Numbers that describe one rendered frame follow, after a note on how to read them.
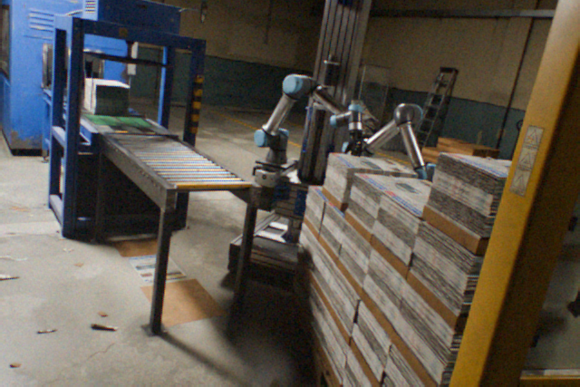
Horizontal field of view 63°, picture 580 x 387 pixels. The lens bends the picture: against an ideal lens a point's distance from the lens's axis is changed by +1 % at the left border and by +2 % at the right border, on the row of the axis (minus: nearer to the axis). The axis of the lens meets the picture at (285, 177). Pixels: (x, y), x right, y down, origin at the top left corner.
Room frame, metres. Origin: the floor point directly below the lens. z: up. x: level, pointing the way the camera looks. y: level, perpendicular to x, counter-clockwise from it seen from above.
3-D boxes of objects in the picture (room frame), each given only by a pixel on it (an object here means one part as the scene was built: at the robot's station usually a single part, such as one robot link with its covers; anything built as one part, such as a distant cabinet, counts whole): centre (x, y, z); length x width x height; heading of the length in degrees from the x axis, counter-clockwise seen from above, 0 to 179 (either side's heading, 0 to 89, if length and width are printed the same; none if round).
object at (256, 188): (3.03, 0.54, 0.74); 1.34 x 0.05 x 0.12; 37
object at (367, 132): (10.60, -1.20, 0.85); 1.21 x 0.83 x 1.71; 37
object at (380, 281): (2.08, -0.48, 0.42); 1.17 x 0.39 x 0.83; 16
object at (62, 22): (3.70, 1.35, 1.50); 0.94 x 0.68 x 0.10; 127
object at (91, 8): (3.70, 1.35, 1.65); 0.60 x 0.45 x 0.20; 127
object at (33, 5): (5.90, 2.93, 1.04); 1.51 x 1.30 x 2.07; 37
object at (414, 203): (1.67, -0.59, 1.06); 0.37 x 0.28 x 0.01; 107
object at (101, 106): (4.15, 1.69, 0.93); 0.38 x 0.30 x 0.26; 37
